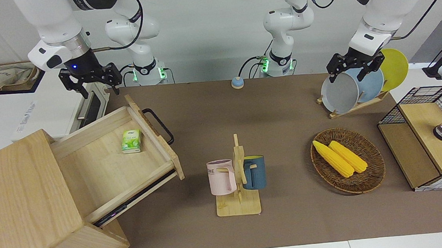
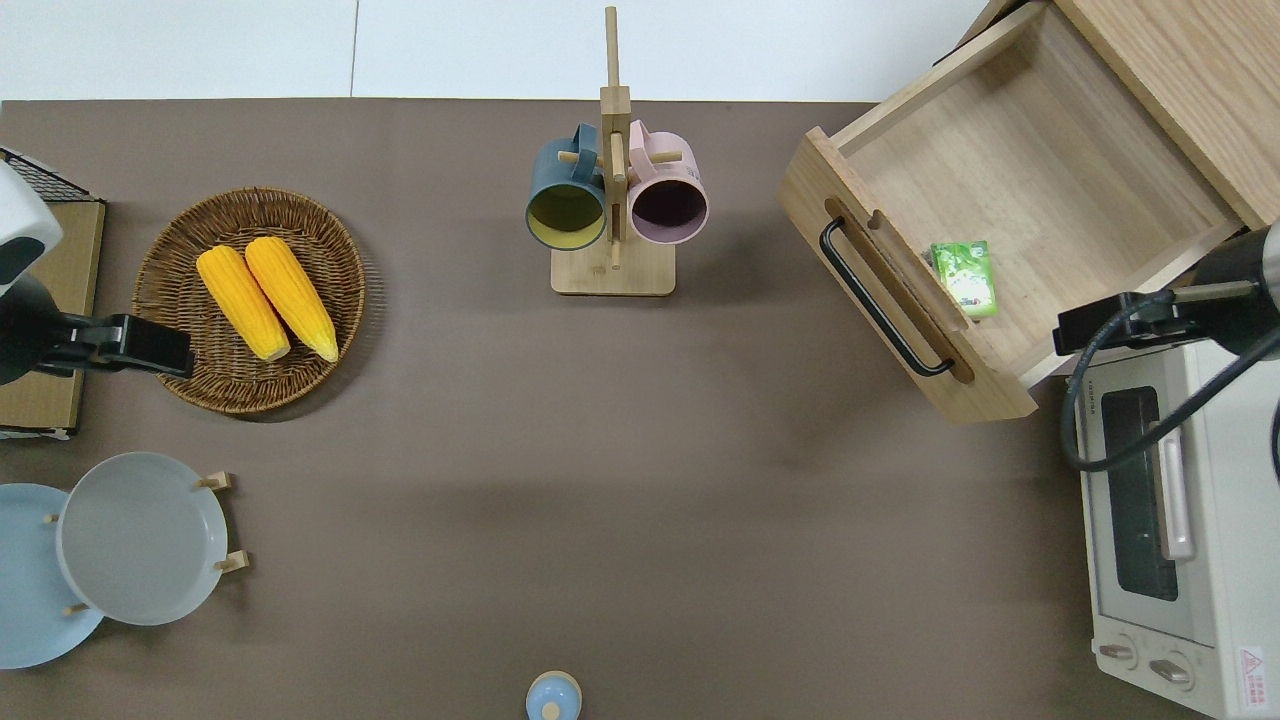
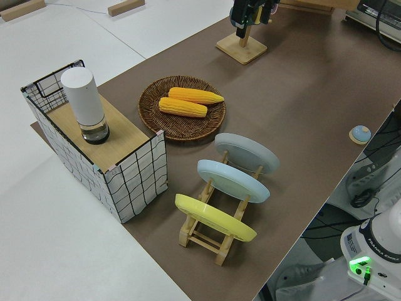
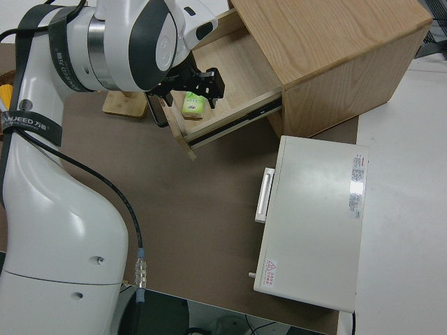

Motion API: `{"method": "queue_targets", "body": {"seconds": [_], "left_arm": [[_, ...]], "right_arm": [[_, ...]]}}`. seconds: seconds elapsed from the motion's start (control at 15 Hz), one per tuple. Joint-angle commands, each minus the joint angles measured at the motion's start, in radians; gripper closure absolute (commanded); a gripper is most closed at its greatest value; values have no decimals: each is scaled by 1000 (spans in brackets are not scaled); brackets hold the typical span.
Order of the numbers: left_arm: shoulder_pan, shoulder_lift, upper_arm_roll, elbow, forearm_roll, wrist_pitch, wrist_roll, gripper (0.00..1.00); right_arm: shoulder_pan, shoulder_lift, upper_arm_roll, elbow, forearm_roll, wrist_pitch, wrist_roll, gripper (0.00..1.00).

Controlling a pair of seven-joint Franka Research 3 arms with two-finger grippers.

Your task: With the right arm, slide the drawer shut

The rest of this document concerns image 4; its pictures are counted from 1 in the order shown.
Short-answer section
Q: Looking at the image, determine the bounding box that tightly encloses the wooden stand with post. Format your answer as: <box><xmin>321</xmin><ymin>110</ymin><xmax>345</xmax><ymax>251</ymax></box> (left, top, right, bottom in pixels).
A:
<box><xmin>101</xmin><ymin>89</ymin><xmax>149</xmax><ymax>121</ymax></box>

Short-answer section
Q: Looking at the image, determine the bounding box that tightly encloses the wooden cabinet box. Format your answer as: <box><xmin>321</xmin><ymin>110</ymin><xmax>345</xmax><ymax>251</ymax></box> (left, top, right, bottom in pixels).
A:
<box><xmin>227</xmin><ymin>0</ymin><xmax>434</xmax><ymax>139</ymax></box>

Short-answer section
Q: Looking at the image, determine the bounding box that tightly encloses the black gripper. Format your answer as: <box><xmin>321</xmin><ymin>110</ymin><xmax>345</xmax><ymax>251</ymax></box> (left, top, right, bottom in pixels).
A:
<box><xmin>150</xmin><ymin>67</ymin><xmax>226</xmax><ymax>110</ymax></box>

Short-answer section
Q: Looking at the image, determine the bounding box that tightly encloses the black drawer handle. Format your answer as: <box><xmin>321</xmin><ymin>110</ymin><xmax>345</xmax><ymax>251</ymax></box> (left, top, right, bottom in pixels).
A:
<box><xmin>145</xmin><ymin>93</ymin><xmax>169</xmax><ymax>128</ymax></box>

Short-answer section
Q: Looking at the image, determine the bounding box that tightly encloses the round wicker basket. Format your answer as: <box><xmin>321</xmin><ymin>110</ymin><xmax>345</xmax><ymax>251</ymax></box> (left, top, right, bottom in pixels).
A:
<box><xmin>0</xmin><ymin>69</ymin><xmax>17</xmax><ymax>87</ymax></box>

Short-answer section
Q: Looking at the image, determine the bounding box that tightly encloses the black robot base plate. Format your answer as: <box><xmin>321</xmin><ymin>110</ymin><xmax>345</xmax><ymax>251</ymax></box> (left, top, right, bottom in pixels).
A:
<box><xmin>117</xmin><ymin>286</ymin><xmax>190</xmax><ymax>335</ymax></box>

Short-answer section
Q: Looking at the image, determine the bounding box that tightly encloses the white toaster oven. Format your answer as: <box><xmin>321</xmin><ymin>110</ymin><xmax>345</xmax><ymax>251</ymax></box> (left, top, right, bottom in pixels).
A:
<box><xmin>247</xmin><ymin>135</ymin><xmax>370</xmax><ymax>313</ymax></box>

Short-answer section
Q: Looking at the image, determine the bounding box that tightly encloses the brown table mat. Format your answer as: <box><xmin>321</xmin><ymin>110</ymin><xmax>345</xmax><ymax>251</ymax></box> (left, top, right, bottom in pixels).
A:
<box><xmin>0</xmin><ymin>43</ymin><xmax>360</xmax><ymax>335</ymax></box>

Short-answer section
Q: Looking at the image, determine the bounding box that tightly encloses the green tissue pack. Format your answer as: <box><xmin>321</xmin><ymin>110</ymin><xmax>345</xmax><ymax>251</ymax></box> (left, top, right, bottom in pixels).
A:
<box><xmin>180</xmin><ymin>91</ymin><xmax>206</xmax><ymax>121</ymax></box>

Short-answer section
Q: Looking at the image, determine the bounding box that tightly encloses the light wooden drawer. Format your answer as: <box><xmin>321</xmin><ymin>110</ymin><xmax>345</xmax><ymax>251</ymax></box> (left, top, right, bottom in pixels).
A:
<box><xmin>163</xmin><ymin>8</ymin><xmax>283</xmax><ymax>162</ymax></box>

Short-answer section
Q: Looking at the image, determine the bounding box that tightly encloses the black velcro strap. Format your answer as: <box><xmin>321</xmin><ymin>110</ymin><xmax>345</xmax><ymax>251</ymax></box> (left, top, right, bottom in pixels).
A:
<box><xmin>0</xmin><ymin>110</ymin><xmax>64</xmax><ymax>148</ymax></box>
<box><xmin>13</xmin><ymin>6</ymin><xmax>97</xmax><ymax>105</ymax></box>

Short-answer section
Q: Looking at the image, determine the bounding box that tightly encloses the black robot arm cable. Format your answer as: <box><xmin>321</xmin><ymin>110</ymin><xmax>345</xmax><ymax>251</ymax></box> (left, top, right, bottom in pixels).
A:
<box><xmin>0</xmin><ymin>0</ymin><xmax>149</xmax><ymax>304</ymax></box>

